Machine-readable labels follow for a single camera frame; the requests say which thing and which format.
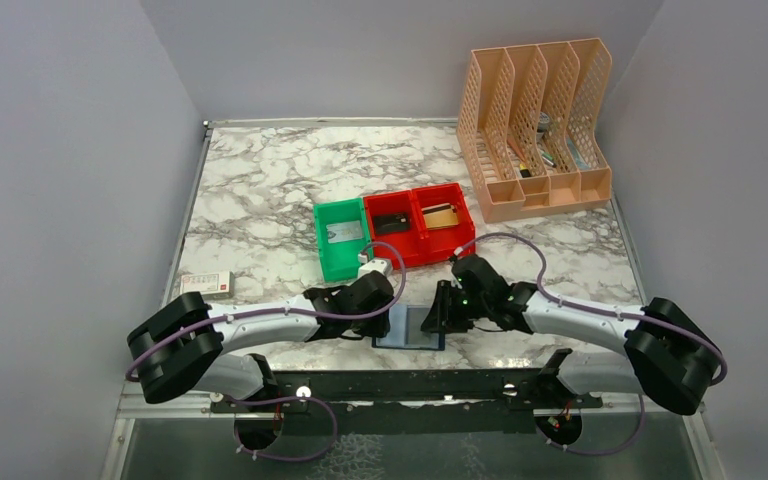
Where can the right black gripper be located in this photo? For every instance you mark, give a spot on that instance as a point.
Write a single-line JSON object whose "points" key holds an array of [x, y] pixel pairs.
{"points": [[441, 317]]}

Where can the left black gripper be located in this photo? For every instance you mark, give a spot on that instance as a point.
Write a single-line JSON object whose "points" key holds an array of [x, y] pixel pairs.
{"points": [[378, 329]]}

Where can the navy blue card holder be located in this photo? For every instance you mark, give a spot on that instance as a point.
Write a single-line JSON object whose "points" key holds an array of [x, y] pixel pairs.
{"points": [[405, 331]]}

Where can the green plastic bin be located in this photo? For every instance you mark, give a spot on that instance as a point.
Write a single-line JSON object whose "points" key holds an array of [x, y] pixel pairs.
{"points": [[339, 262]]}

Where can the red double bin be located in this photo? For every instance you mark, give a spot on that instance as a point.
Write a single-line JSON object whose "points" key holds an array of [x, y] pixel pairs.
{"points": [[420, 246]]}

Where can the peach desk file organizer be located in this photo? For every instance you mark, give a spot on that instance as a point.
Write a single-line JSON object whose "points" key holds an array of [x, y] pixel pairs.
{"points": [[526, 128]]}

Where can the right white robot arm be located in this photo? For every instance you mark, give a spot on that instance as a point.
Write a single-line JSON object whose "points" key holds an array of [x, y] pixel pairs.
{"points": [[654, 350]]}

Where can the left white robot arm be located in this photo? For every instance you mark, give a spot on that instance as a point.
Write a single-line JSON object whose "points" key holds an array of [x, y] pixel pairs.
{"points": [[190, 346]]}

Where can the silver VIP card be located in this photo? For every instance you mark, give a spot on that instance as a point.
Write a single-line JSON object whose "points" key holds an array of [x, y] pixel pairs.
{"points": [[344, 232]]}

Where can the black card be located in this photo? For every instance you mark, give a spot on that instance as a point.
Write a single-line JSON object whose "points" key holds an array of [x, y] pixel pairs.
{"points": [[391, 223]]}

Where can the gold striped card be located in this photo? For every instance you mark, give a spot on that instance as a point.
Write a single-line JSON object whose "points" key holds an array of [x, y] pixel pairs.
{"points": [[440, 216]]}

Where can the white red small box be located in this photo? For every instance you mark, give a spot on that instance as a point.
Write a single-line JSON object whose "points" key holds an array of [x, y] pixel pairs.
{"points": [[212, 285]]}

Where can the green marker pen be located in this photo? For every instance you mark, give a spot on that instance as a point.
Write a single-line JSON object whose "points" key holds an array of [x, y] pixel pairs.
{"points": [[548, 159]]}

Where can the round grey tin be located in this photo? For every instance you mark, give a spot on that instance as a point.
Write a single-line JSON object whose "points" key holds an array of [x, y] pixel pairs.
{"points": [[544, 125]]}

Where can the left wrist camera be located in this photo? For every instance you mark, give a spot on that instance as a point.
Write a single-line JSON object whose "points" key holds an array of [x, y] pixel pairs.
{"points": [[369, 265]]}

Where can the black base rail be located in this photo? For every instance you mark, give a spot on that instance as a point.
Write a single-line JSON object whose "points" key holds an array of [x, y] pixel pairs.
{"points": [[330, 404]]}

